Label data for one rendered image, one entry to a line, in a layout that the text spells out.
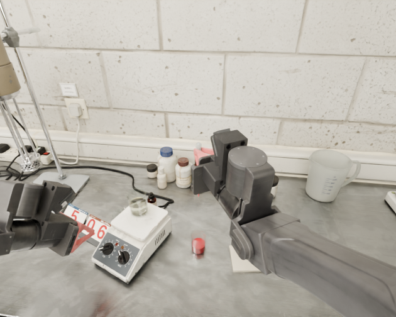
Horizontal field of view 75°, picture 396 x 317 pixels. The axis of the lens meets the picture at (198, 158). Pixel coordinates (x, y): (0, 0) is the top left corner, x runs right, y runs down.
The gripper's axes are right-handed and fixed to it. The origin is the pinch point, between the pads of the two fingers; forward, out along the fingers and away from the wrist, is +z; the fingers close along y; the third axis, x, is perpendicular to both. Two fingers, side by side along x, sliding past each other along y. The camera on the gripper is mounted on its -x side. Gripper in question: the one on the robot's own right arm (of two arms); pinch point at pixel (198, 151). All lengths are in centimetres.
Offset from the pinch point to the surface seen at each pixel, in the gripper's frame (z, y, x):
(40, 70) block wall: 72, 35, -2
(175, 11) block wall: 45, -11, -23
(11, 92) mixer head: 38, 38, -6
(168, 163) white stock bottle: 31.6, -1.7, 24.6
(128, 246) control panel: 2.6, 18.6, 26.5
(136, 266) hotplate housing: -2.0, 18.0, 29.1
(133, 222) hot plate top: 8.2, 15.8, 24.0
